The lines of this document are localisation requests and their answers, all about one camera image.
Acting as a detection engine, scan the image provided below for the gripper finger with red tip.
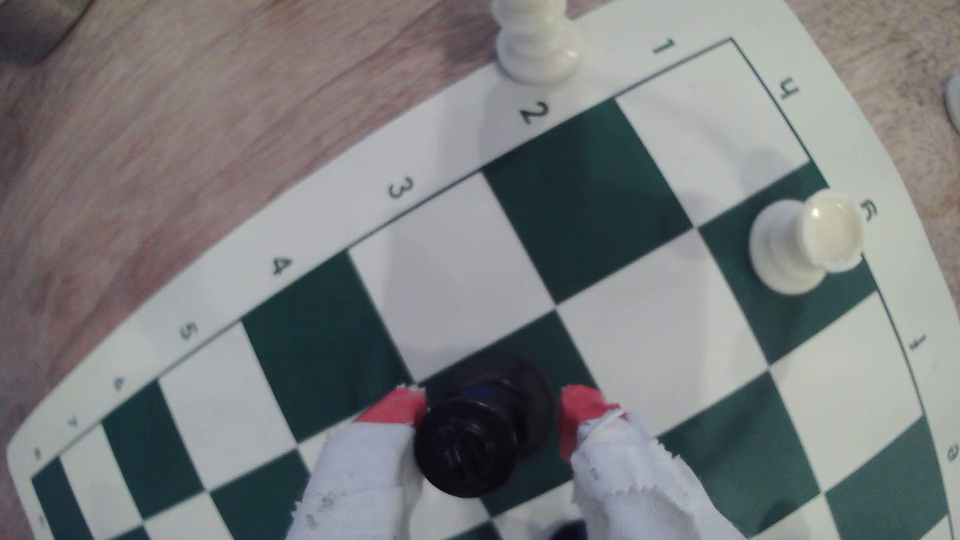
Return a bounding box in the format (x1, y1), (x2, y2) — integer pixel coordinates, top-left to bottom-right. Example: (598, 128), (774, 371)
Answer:
(288, 385), (429, 540)
(558, 384), (744, 540)

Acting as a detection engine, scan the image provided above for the black king chess piece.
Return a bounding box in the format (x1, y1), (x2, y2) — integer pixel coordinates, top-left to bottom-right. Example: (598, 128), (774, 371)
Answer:
(411, 351), (561, 501)

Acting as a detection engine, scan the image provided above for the green and white chess mat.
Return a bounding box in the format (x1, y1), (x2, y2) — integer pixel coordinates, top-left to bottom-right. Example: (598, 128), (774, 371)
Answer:
(6, 0), (960, 540)

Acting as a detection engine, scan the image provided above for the white bishop chess piece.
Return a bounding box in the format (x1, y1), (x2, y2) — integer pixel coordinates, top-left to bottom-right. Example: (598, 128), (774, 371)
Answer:
(490, 0), (583, 86)

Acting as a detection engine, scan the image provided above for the white pawn on board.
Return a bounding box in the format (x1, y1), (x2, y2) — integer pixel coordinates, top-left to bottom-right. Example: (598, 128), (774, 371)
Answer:
(747, 188), (867, 297)

